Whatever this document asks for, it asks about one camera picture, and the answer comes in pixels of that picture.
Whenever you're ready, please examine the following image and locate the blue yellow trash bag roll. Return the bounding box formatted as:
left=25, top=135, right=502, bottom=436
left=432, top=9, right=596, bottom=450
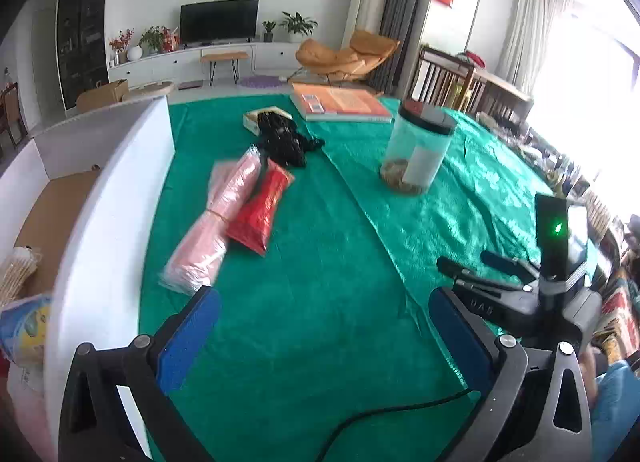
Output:
left=0, top=294, right=52, bottom=368

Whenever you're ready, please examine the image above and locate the bag of cotton swabs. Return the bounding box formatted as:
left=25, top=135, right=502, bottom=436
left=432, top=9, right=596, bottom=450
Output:
left=0, top=246, right=42, bottom=308

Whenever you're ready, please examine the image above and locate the pink face mask pack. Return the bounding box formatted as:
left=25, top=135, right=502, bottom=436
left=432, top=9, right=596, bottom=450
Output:
left=160, top=145, right=262, bottom=296

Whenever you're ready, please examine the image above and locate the red plastic packet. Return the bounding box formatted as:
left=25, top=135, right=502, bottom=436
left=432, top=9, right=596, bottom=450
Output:
left=226, top=159, right=295, bottom=256

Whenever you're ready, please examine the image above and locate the yellow tissue pack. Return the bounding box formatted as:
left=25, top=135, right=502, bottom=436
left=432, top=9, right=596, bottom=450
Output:
left=242, top=106, right=293, bottom=136

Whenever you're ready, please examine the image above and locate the clear jar black lid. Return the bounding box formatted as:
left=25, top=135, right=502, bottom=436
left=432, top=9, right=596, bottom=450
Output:
left=378, top=99, right=457, bottom=195

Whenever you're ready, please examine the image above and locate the green satin tablecloth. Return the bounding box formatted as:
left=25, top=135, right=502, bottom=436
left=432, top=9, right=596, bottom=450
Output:
left=171, top=117, right=546, bottom=461

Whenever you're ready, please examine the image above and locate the orange book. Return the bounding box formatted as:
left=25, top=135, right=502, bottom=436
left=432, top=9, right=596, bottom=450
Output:
left=291, top=82, right=392, bottom=123

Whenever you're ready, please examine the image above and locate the white cardboard storage box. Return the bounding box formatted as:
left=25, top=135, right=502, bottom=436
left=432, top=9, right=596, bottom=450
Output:
left=1, top=96, right=175, bottom=447

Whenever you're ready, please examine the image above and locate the orange lounge chair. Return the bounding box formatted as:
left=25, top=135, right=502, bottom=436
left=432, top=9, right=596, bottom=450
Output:
left=295, top=29, right=400, bottom=82

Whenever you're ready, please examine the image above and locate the white tv cabinet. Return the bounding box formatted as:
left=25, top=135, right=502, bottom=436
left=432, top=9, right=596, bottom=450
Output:
left=107, top=42, right=299, bottom=87

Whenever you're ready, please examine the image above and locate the green potted plant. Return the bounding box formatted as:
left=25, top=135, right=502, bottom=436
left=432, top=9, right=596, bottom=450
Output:
left=279, top=11, right=318, bottom=44

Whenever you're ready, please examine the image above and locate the grey curtain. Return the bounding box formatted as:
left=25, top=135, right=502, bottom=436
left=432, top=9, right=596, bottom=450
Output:
left=370, top=0, right=430, bottom=96

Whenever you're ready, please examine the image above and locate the small wooden bench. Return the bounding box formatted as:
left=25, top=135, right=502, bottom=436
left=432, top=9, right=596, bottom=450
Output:
left=201, top=51, right=250, bottom=86

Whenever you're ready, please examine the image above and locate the brown cardboard box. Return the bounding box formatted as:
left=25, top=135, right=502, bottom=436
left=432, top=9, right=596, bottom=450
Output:
left=76, top=79, right=129, bottom=114

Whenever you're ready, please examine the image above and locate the black television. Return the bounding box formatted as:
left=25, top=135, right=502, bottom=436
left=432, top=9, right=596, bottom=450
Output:
left=179, top=0, right=259, bottom=44

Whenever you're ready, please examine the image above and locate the black display cabinet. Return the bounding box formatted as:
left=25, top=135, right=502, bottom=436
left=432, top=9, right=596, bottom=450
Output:
left=56, top=0, right=107, bottom=110

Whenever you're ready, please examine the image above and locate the red flower vase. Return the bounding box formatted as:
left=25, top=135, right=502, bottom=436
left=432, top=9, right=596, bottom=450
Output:
left=108, top=28, right=134, bottom=65

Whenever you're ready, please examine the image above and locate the black cable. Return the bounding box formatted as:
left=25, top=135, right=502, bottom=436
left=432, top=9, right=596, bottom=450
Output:
left=314, top=387, right=482, bottom=462

